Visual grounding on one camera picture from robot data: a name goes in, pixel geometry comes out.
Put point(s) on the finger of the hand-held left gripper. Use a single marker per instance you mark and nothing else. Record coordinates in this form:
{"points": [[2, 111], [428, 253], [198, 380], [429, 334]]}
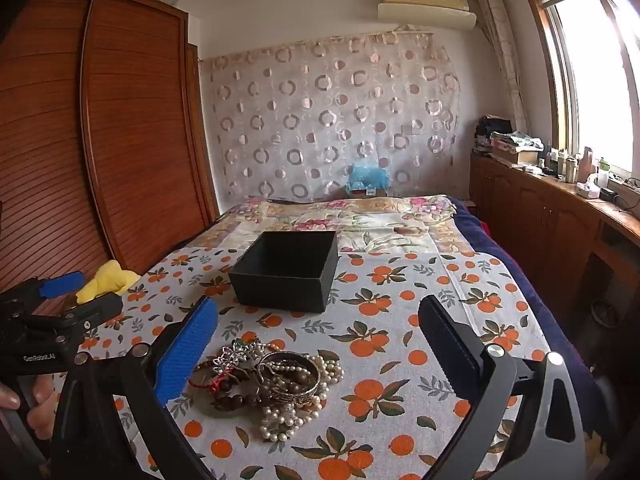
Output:
{"points": [[62, 283], [100, 308]]}

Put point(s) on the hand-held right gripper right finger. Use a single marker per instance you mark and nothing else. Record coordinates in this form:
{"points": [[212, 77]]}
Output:
{"points": [[445, 345]]}

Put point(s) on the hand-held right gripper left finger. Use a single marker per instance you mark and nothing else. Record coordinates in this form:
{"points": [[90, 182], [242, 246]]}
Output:
{"points": [[187, 355]]}

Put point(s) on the carved metal bangle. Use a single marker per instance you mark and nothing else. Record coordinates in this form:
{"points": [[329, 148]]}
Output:
{"points": [[296, 394]]}

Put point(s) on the black square box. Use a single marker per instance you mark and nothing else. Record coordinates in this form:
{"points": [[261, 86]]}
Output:
{"points": [[280, 280]]}

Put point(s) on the person's left hand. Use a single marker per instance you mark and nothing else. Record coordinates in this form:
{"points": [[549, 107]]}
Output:
{"points": [[42, 407]]}

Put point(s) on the yellow plush toy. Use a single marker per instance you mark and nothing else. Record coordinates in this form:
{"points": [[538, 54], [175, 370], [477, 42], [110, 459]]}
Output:
{"points": [[107, 280]]}

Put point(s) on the orange fruit print cloth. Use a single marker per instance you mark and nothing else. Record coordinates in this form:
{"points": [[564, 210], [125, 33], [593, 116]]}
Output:
{"points": [[380, 310]]}

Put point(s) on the navy blue blanket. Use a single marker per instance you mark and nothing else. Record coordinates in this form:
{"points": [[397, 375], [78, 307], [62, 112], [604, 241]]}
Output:
{"points": [[475, 227]]}

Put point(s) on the floral quilt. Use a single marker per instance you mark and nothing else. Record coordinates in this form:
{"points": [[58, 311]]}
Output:
{"points": [[380, 230]]}

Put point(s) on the wooden cabinet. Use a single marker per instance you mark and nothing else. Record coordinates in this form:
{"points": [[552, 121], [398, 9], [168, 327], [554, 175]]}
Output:
{"points": [[540, 210]]}

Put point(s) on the brown wooden wardrobe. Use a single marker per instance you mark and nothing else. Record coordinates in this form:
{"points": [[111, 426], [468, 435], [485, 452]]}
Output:
{"points": [[140, 135]]}

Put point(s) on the small cardboard box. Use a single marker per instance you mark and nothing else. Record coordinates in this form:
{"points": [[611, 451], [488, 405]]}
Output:
{"points": [[367, 193]]}

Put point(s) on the blue plastic bag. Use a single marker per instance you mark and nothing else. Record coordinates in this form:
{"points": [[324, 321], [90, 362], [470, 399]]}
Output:
{"points": [[367, 176]]}

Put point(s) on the white tissue box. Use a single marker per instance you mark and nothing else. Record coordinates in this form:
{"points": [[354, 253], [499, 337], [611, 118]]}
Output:
{"points": [[586, 190]]}

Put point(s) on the cardboard box with cloths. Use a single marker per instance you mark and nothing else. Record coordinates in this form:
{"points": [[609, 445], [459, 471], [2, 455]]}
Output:
{"points": [[517, 147]]}

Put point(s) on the row of bottles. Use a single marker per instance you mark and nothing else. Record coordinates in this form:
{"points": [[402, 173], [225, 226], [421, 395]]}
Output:
{"points": [[572, 165]]}

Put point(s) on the pile of dark clothes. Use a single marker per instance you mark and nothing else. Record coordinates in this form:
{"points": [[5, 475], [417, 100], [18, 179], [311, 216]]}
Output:
{"points": [[492, 127]]}

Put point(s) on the circle pattern sheer curtain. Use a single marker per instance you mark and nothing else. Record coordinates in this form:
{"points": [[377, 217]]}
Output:
{"points": [[325, 120]]}

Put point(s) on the patterned window curtain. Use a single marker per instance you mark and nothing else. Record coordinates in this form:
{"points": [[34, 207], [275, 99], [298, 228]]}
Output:
{"points": [[505, 60]]}

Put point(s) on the wooden framed window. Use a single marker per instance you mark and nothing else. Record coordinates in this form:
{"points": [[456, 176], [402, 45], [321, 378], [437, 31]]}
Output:
{"points": [[595, 70]]}

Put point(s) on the wall air conditioner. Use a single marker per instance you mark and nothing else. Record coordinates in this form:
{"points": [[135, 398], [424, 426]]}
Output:
{"points": [[425, 7]]}

